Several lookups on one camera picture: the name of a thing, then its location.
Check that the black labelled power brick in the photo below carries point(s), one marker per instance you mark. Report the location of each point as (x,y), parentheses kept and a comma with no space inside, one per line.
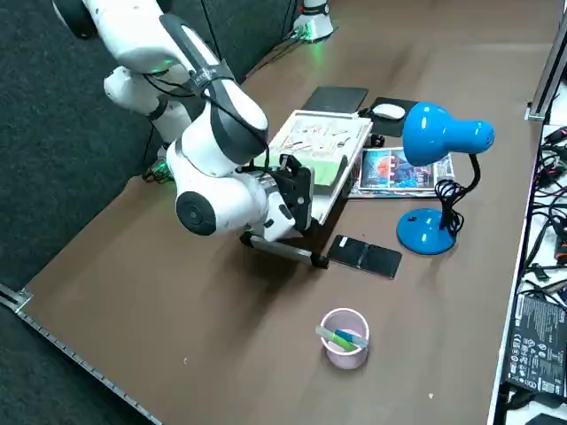
(538,345)

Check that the grey laptop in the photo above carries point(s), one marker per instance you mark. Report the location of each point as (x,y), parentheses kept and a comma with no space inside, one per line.
(336,99)

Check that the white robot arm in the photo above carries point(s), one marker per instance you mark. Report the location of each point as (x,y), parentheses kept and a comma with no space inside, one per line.
(316,17)
(212,146)

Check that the black folding phone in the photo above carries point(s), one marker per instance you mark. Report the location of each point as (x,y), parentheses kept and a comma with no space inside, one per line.
(363,257)

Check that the black mouse pad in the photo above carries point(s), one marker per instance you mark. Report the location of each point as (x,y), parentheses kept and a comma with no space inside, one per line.
(385,128)

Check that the aluminium table edge rail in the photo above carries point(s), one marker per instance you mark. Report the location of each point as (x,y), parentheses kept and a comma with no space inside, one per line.
(66,350)

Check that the aluminium camera post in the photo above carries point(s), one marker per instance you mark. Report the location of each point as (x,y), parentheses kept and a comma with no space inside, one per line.
(547,75)

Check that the white folding reading stand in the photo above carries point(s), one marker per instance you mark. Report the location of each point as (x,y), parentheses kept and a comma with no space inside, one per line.
(328,206)

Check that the pink pen cup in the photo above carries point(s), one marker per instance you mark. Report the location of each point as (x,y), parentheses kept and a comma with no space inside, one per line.
(345,360)

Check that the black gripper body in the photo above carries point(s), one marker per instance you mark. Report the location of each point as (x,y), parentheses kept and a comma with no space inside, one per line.
(292,188)

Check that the blue marker pen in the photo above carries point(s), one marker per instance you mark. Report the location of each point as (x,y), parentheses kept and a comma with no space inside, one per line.
(343,333)

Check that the blue desk lamp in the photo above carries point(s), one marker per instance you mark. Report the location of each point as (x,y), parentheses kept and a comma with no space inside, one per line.
(425,133)

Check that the white computer mouse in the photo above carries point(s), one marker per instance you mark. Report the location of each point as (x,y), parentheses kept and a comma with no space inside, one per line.
(387,110)

